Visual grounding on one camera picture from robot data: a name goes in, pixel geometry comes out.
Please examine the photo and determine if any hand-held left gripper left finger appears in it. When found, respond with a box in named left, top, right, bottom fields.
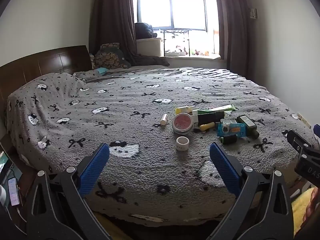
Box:
left=26, top=143, right=113, bottom=240

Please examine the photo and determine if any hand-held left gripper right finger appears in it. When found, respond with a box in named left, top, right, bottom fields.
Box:
left=209, top=142, right=294, bottom=240

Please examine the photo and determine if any dark green labelled bottle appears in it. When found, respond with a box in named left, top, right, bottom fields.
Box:
left=236, top=114, right=260, bottom=138

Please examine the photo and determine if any person's right hand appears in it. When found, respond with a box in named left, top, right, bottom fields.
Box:
left=305, top=187, right=320, bottom=223

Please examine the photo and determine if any small dark spool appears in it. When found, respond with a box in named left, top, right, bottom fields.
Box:
left=219, top=135, right=237, bottom=145

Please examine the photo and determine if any blue cosmetic box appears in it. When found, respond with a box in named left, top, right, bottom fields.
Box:
left=217, top=122, right=248, bottom=138

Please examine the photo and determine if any black cylindrical bottle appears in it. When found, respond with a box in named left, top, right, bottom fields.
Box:
left=192, top=110, right=225, bottom=126

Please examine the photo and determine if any grey printed blanket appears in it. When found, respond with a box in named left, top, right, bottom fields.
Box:
left=5, top=67, right=319, bottom=224

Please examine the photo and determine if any green squeeze tube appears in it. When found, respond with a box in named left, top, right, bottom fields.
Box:
left=209, top=104, right=237, bottom=112

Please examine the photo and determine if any round tin with pink lid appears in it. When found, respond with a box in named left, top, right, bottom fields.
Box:
left=171, top=113, right=194, bottom=135

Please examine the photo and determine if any yellow-green small bottle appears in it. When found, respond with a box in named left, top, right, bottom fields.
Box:
left=175, top=106, right=197, bottom=115

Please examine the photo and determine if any smartphone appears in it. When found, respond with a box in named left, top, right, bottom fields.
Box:
left=7, top=177, right=22, bottom=207

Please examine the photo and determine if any dark patterned pillow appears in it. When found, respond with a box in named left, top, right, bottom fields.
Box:
left=91, top=42, right=132, bottom=69

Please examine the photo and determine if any brown wooden headboard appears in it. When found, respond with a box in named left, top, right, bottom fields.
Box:
left=0, top=45, right=92, bottom=120

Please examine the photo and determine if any brown curtain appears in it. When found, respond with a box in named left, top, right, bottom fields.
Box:
left=212, top=0, right=249, bottom=70
left=89, top=0, right=170, bottom=68

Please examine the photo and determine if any white cabinet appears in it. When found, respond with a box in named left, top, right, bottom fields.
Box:
left=136, top=37, right=163, bottom=57

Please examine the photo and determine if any dark cloth pile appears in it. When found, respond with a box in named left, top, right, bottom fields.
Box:
left=134, top=22, right=157, bottom=39

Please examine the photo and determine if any window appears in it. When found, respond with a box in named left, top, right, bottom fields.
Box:
left=136, top=0, right=220, bottom=55

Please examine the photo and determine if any wall socket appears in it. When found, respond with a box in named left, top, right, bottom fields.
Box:
left=297, top=112, right=312, bottom=128

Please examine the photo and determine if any white cable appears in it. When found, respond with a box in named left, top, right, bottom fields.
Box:
left=5, top=205, right=27, bottom=223

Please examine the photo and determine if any black wire rack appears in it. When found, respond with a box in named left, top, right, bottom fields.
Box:
left=160, top=29, right=192, bottom=55

